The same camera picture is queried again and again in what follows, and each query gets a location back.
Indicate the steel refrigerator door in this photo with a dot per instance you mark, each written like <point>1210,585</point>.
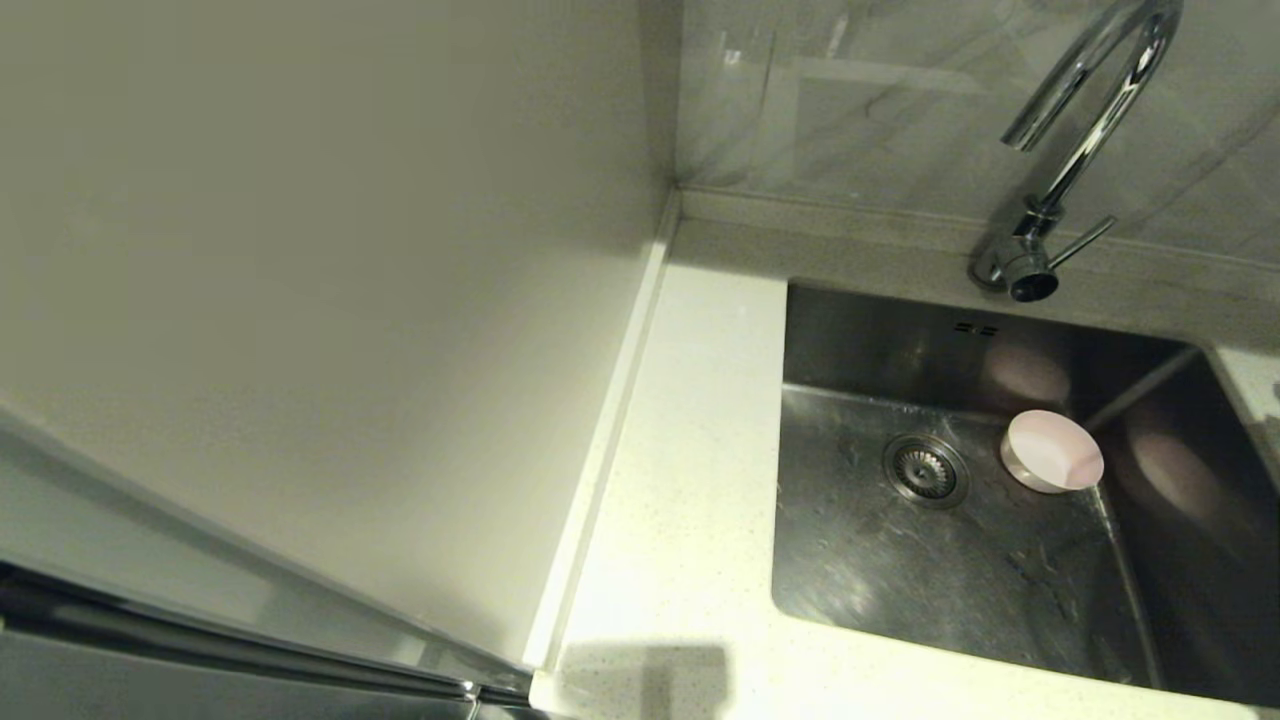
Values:
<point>100,510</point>

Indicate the chrome gooseneck faucet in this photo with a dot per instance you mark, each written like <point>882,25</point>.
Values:
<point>1022,262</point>

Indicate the round metal drain strainer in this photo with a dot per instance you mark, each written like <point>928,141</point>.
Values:
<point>925,472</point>

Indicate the white countertop edge strip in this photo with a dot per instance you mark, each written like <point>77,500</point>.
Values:
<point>600,450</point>

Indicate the white tall side panel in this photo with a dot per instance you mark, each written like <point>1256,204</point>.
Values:
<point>300,250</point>

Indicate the stainless steel sink basin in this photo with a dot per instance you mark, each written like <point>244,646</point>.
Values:
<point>900,560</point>

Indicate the pink round bowl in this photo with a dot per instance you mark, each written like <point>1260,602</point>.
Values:
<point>1050,450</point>

